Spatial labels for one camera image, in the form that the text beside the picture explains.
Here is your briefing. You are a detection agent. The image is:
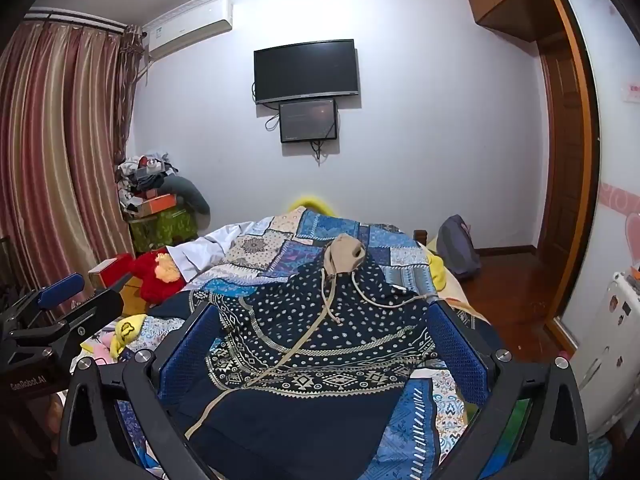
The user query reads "blue patchwork blanket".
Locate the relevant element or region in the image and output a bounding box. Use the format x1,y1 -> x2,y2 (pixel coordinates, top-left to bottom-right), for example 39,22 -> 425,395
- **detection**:
80,207 -> 506,480

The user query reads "wooden door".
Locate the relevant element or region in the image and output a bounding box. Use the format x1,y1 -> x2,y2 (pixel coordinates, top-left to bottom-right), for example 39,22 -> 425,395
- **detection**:
537,0 -> 601,356

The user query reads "striped red curtain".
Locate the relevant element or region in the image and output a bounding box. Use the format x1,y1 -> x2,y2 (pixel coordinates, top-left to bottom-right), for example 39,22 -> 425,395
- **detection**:
0,7 -> 148,306

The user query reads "black wall television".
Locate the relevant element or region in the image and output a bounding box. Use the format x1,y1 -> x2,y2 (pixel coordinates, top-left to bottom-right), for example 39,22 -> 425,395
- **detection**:
253,38 -> 360,106

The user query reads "yellow cloth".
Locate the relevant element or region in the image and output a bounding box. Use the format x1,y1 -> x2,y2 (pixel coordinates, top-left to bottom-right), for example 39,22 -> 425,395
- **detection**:
111,314 -> 149,359
426,252 -> 447,292

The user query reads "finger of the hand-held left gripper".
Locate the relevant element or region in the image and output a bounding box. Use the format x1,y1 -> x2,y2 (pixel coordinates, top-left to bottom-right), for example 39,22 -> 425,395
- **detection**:
49,266 -> 149,357
0,272 -> 86,334

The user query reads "white air conditioner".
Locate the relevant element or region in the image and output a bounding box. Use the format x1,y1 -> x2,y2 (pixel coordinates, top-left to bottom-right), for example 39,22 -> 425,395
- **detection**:
144,0 -> 235,61

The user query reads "white sheet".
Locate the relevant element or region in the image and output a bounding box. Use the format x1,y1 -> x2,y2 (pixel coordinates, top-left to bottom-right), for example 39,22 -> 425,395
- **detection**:
167,222 -> 271,282

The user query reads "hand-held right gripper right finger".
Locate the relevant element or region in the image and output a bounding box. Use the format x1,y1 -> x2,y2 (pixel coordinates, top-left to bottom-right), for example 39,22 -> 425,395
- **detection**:
425,299 -> 592,480

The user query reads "orange box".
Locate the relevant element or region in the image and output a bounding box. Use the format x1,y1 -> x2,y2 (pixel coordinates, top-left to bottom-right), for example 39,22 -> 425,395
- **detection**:
137,192 -> 179,219

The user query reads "yellow pillow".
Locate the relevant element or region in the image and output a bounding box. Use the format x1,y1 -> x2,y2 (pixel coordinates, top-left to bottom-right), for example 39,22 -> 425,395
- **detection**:
289,192 -> 337,216

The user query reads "pile of clothes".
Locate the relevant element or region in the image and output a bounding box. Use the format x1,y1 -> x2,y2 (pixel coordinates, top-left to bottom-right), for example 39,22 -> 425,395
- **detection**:
116,150 -> 211,216

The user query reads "navy patterned hoodie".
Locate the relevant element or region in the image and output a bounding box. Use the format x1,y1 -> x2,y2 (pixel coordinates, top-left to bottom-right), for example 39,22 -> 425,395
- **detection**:
147,232 -> 447,480

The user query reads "small black wall monitor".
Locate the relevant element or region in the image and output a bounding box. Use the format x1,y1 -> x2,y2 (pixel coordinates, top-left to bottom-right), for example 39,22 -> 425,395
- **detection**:
278,99 -> 337,144

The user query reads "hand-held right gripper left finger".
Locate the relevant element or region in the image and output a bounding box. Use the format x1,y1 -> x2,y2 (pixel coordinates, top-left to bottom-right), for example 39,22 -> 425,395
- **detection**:
57,302 -> 224,480

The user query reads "red plush toy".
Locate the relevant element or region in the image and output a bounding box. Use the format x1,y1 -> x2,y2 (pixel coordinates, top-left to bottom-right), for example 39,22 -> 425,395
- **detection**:
127,247 -> 187,305

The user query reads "red cardboard box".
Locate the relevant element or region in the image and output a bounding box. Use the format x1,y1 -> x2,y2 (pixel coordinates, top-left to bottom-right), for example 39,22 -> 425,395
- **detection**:
88,255 -> 134,292

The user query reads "white appliance with stickers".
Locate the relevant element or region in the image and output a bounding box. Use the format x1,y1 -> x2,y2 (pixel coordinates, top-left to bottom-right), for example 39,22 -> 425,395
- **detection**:
570,269 -> 640,437

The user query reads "green cloth covered cabinet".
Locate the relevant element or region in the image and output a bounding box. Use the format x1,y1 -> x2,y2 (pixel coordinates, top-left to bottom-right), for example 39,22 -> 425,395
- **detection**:
129,207 -> 199,256

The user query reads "grey backpack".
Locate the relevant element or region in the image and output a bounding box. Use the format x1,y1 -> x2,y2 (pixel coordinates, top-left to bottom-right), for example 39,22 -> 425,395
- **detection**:
436,214 -> 482,281

